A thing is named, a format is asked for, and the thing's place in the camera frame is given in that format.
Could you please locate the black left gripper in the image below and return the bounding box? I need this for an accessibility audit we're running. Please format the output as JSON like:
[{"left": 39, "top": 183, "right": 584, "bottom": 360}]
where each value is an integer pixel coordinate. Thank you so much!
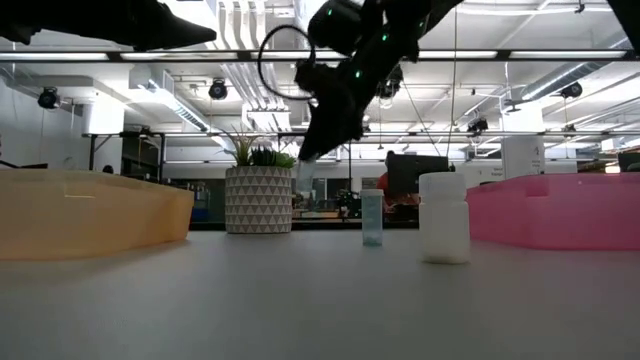
[{"left": 0, "top": 0, "right": 218, "bottom": 52}]

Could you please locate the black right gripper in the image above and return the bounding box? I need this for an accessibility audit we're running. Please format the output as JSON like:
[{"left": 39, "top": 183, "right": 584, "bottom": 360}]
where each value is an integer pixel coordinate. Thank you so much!
[{"left": 297, "top": 61, "right": 375, "bottom": 162}]

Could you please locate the pink plastic bin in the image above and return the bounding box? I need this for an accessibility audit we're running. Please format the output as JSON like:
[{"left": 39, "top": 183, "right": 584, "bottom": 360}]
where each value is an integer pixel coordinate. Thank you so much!
[{"left": 465, "top": 172, "right": 640, "bottom": 252}]

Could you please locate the black round ceiling device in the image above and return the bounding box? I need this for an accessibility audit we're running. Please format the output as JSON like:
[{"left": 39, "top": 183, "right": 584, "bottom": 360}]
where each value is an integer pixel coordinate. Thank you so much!
[
  {"left": 466, "top": 116, "right": 491, "bottom": 136},
  {"left": 207, "top": 78, "right": 230, "bottom": 102},
  {"left": 559, "top": 80, "right": 584, "bottom": 101},
  {"left": 36, "top": 86, "right": 62, "bottom": 111}
]

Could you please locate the succulent in white patterned pot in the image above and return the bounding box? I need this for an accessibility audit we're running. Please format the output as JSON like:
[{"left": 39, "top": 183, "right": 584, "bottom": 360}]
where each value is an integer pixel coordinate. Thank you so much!
[{"left": 219, "top": 127, "right": 298, "bottom": 235}]

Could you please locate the black desk monitor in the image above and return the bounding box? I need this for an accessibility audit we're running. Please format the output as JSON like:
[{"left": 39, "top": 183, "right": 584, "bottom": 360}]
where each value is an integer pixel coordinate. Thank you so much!
[{"left": 385, "top": 153, "right": 452, "bottom": 201}]

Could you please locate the wooden cutting board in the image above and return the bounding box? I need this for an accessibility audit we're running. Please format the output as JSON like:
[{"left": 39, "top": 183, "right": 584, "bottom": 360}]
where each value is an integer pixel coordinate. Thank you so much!
[{"left": 0, "top": 168, "right": 196, "bottom": 262}]

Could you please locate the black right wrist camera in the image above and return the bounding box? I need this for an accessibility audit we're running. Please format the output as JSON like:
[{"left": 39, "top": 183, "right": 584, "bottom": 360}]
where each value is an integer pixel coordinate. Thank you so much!
[{"left": 293, "top": 58, "right": 324, "bottom": 99}]

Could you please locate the white rectangular ceiling duct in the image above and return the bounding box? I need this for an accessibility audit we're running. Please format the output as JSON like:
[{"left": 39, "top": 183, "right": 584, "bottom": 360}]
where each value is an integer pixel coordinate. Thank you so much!
[{"left": 127, "top": 66, "right": 217, "bottom": 134}]

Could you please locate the black metal table frame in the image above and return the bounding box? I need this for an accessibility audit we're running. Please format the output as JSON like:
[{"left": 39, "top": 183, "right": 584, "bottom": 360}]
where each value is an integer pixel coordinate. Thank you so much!
[{"left": 188, "top": 218, "right": 422, "bottom": 233}]

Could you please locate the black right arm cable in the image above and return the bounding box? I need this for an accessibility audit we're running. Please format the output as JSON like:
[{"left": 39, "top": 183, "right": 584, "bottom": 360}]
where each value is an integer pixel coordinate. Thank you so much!
[{"left": 256, "top": 24, "right": 317, "bottom": 102}]

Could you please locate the black metal stand frame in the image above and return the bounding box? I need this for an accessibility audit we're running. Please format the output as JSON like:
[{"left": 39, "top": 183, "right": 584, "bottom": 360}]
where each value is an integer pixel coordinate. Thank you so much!
[{"left": 82, "top": 130, "right": 167, "bottom": 184}]

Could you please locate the silver round ceiling duct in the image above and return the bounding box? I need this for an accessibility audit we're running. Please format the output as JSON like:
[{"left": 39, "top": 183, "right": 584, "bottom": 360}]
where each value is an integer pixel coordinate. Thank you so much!
[{"left": 503, "top": 35, "right": 632, "bottom": 110}]

